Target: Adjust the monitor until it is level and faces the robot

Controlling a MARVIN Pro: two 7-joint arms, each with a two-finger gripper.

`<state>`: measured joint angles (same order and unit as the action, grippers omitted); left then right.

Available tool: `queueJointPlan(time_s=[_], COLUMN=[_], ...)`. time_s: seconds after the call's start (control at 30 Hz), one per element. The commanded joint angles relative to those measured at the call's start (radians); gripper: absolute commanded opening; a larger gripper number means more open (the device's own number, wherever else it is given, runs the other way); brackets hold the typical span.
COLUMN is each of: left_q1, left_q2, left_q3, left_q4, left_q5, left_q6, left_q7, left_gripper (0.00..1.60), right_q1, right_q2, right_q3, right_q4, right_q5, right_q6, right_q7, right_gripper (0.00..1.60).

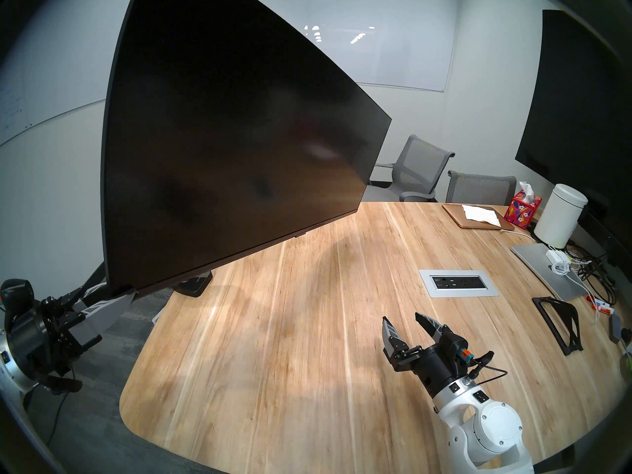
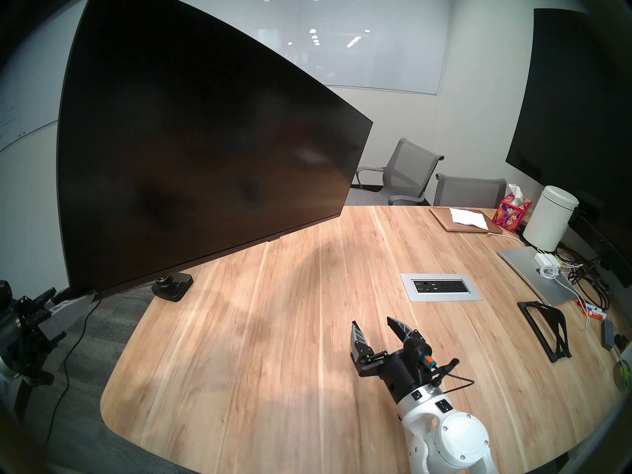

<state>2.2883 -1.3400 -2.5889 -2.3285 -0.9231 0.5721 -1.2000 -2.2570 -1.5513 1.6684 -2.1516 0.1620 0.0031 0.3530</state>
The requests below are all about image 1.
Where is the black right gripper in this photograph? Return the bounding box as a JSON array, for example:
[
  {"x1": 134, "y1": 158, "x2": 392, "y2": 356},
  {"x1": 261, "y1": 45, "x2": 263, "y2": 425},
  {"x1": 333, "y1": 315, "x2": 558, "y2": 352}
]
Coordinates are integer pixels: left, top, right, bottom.
[{"x1": 382, "y1": 312, "x2": 467, "y2": 398}]

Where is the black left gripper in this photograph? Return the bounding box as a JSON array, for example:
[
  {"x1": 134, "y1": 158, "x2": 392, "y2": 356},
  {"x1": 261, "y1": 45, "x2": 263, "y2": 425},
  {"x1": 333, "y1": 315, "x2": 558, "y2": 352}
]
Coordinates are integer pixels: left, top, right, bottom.
[{"x1": 4, "y1": 282, "x2": 137, "y2": 382}]

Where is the black curved computer monitor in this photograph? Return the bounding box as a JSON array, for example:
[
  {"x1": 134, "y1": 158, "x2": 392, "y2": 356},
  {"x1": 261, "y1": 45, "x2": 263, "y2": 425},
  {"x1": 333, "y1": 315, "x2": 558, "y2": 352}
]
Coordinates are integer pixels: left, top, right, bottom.
[{"x1": 101, "y1": 0, "x2": 392, "y2": 298}]

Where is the gray mesh office chair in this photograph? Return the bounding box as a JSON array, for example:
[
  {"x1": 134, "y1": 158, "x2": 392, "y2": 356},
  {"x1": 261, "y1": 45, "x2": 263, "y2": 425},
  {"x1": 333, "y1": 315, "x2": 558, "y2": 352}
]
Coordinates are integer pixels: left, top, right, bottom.
[
  {"x1": 371, "y1": 134, "x2": 455, "y2": 202},
  {"x1": 446, "y1": 170, "x2": 517, "y2": 206}
]

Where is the silver table power outlet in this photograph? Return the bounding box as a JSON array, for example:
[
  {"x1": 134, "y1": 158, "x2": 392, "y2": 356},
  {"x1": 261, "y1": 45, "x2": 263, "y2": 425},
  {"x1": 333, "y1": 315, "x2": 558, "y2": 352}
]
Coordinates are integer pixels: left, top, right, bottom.
[{"x1": 419, "y1": 269, "x2": 500, "y2": 298}]

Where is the brown leather desk mat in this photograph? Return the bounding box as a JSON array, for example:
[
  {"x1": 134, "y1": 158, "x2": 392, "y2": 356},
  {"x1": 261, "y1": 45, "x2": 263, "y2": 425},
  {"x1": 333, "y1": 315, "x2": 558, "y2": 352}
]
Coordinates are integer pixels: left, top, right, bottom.
[{"x1": 442, "y1": 203, "x2": 515, "y2": 230}]

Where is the white paper napkin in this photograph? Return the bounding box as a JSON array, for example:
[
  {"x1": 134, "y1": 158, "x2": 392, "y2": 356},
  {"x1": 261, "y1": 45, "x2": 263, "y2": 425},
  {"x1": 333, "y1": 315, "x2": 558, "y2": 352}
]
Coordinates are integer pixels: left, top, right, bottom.
[{"x1": 462, "y1": 205, "x2": 503, "y2": 227}]

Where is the silver closed laptop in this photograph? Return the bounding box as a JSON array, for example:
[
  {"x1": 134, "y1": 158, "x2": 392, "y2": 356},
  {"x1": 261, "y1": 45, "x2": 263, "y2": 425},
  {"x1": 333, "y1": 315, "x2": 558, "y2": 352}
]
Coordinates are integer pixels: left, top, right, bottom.
[{"x1": 510, "y1": 244, "x2": 600, "y2": 302}]

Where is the black folding laptop stand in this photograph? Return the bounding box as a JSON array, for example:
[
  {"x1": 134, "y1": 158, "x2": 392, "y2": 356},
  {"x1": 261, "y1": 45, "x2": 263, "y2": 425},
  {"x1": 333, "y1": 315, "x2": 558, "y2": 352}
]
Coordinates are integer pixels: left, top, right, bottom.
[{"x1": 532, "y1": 297, "x2": 584, "y2": 356}]

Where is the colourful floral tissue box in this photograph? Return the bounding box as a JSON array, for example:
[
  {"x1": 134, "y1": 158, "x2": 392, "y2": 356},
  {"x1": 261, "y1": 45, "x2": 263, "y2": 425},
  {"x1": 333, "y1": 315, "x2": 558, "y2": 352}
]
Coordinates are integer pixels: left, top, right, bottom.
[{"x1": 504, "y1": 182, "x2": 542, "y2": 230}]

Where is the white cylindrical canister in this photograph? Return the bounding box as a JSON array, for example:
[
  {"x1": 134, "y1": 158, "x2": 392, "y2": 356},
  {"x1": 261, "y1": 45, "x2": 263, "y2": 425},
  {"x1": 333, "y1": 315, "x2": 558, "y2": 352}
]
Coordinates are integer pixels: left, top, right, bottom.
[{"x1": 534, "y1": 184, "x2": 589, "y2": 249}]

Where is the glass whiteboard with scribbles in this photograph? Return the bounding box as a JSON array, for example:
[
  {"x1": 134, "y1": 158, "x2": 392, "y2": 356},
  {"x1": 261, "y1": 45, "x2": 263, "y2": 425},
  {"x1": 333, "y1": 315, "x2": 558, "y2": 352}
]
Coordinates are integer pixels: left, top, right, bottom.
[{"x1": 0, "y1": 0, "x2": 136, "y2": 148}]

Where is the large clean glass whiteboard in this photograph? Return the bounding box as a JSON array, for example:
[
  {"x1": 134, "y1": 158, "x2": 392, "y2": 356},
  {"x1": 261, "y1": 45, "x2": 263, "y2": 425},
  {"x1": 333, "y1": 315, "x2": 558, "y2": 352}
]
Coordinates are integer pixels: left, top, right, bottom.
[{"x1": 242, "y1": 0, "x2": 457, "y2": 92}]

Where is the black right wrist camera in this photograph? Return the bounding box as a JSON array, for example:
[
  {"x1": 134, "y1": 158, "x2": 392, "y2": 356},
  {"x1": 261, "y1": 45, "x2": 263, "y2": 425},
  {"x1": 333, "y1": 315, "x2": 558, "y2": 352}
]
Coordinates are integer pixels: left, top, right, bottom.
[{"x1": 441, "y1": 326, "x2": 475, "y2": 367}]

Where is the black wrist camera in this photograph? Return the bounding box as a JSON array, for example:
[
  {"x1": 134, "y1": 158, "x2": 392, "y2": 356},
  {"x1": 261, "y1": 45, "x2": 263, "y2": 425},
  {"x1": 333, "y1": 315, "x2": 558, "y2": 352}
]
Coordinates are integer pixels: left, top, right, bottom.
[
  {"x1": 441, "y1": 326, "x2": 475, "y2": 367},
  {"x1": 0, "y1": 279, "x2": 35, "y2": 325}
]

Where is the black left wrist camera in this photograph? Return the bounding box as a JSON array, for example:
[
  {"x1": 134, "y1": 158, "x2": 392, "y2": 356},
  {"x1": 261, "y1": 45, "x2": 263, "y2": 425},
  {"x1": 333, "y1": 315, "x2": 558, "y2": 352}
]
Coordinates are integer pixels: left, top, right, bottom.
[{"x1": 0, "y1": 279, "x2": 35, "y2": 325}]

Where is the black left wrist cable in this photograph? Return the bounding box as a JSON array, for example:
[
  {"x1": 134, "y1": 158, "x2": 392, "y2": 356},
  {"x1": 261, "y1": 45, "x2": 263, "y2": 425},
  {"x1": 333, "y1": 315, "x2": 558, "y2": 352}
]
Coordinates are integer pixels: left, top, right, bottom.
[{"x1": 25, "y1": 374, "x2": 83, "y2": 410}]

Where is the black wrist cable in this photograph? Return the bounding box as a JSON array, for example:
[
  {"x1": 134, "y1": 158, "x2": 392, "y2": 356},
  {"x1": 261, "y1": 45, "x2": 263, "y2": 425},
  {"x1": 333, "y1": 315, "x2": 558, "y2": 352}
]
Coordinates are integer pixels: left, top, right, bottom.
[
  {"x1": 25, "y1": 374, "x2": 83, "y2": 410},
  {"x1": 467, "y1": 351, "x2": 508, "y2": 380}
]

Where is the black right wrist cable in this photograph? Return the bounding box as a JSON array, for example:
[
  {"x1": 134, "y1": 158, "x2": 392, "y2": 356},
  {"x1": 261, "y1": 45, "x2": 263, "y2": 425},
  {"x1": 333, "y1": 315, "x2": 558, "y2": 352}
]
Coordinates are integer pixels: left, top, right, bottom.
[{"x1": 467, "y1": 351, "x2": 508, "y2": 380}]

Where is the white charger cable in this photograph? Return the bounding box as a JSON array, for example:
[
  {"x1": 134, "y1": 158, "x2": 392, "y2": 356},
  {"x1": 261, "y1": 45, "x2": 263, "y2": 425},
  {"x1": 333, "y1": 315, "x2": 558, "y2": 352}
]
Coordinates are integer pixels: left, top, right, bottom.
[{"x1": 551, "y1": 261, "x2": 603, "y2": 325}]

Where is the black cable bundle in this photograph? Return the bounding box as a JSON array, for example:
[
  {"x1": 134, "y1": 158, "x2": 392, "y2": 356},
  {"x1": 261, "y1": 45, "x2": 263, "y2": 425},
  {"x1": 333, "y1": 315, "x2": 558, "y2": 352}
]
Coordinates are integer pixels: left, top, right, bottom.
[{"x1": 568, "y1": 241, "x2": 618, "y2": 306}]

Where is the large black wall television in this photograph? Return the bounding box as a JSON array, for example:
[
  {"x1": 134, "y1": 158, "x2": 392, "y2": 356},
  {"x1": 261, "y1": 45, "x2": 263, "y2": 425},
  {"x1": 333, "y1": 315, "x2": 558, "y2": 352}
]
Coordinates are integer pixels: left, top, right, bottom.
[{"x1": 515, "y1": 9, "x2": 632, "y2": 217}]

